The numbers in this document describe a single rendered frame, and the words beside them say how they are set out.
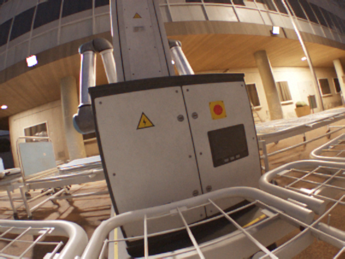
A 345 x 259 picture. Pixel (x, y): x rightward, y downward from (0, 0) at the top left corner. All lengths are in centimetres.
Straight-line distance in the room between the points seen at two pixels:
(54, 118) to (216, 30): 775
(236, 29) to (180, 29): 187
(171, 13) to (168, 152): 566
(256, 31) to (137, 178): 625
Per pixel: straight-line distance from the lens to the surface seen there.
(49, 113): 911
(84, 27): 613
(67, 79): 643
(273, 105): 742
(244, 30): 616
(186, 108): 53
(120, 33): 112
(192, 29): 533
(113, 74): 136
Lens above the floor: 67
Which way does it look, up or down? 1 degrees up
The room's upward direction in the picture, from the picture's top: 12 degrees counter-clockwise
